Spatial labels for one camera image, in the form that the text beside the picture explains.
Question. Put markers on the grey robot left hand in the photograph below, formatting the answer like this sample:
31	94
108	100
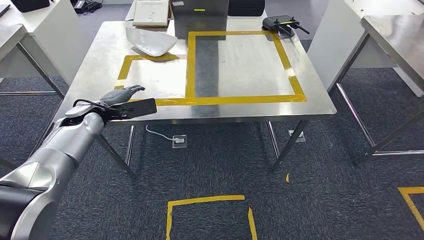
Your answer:
119	94

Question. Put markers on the white plastic shell part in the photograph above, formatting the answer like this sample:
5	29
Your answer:
150	41

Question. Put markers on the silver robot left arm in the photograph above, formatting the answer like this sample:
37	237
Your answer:
59	149

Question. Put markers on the steel workbench table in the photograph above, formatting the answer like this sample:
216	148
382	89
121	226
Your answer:
248	66

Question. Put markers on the grey floor outlet box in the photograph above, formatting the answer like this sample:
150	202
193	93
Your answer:
296	136
180	141

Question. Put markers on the white flat box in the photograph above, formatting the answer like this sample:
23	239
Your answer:
150	13

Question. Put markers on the white table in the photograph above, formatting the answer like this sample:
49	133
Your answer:
53	33
331	39

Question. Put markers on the black power adapter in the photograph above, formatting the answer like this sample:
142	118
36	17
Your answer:
94	6
80	6

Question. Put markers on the dark grey laptop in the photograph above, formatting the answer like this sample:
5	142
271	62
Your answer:
198	6

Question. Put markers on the steel side table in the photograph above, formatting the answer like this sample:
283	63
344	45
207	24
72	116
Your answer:
397	39
10	36

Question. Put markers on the black bag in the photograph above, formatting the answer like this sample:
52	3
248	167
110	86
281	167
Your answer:
30	5

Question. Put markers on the yellow floor tape outline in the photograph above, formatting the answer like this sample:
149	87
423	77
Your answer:
205	199
410	189

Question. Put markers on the black hard case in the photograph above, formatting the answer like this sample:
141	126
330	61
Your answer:
246	7

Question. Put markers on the black remote controller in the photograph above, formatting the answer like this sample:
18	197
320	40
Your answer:
275	23

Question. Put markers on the small yellow tape scrap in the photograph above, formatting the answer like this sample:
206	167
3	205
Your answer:
287	178

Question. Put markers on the black bracket wrist camera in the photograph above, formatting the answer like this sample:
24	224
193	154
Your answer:
142	107

